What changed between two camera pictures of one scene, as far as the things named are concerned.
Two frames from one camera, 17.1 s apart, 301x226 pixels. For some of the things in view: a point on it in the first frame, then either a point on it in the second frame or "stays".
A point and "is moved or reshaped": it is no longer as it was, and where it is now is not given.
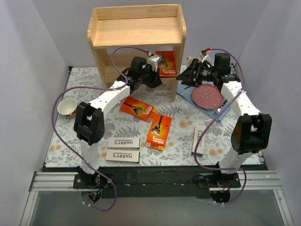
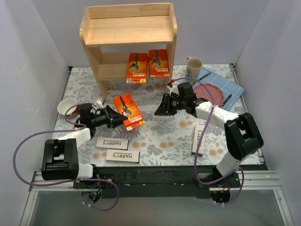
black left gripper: x=152 y=76 → x=109 y=118
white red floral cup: x=67 y=107 stays
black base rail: x=155 y=181 stays
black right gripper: x=192 y=73 → x=168 y=104
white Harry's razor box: x=122 y=156 stays
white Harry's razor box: x=198 y=131 stays
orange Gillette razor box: x=159 y=132 is moved or reshaped
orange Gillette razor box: x=167 y=66 is moved or reshaped
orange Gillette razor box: x=138 y=108 → x=129 y=107
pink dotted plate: x=207 y=96 stays
